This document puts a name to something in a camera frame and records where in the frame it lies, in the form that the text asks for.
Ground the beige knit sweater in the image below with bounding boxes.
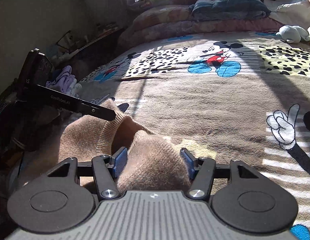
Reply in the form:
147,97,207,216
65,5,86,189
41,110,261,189
18,99,193,193

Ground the purple floral garment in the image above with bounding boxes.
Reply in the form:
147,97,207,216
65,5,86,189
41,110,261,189
46,66,82,98

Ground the cluttered side shelf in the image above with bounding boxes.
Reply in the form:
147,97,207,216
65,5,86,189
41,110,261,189
47,22,124,66

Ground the Mickey Mouse bed blanket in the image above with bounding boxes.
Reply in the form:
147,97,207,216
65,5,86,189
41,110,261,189
79,33,310,239

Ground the pink purple folded mattress pad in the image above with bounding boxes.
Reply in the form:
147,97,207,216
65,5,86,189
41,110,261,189
118,17,283,48

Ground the pink floral pillow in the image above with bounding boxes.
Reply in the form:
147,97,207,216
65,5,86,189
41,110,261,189
132,5,191,31

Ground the white stuffed toy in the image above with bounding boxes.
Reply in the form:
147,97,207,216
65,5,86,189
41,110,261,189
276,25,310,44

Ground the blue folded quilt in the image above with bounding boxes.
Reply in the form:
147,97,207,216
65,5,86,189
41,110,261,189
191,0,271,21

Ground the white cream comforter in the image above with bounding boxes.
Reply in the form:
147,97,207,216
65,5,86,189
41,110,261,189
263,0,310,29

